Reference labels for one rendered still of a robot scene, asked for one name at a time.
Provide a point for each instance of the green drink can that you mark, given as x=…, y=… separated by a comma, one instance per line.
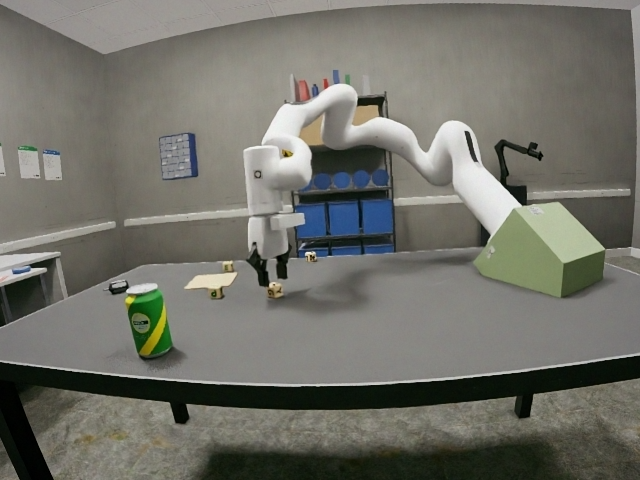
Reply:
x=148, y=320

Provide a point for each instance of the beige square mat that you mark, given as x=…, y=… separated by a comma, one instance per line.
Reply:
x=205, y=281

